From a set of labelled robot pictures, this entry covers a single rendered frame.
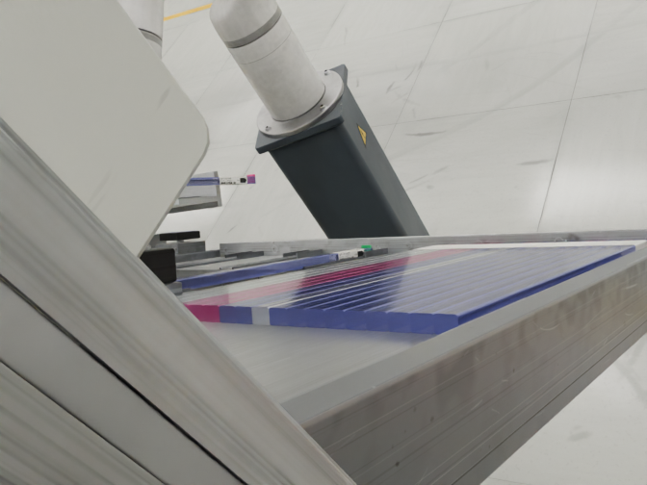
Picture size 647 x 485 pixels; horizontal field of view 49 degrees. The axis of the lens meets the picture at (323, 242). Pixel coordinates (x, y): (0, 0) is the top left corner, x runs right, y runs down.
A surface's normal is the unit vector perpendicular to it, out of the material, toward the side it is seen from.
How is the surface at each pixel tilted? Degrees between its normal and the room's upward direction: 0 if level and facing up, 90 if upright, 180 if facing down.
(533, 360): 90
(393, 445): 90
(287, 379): 45
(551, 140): 0
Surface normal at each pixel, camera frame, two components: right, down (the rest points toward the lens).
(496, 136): -0.45, -0.65
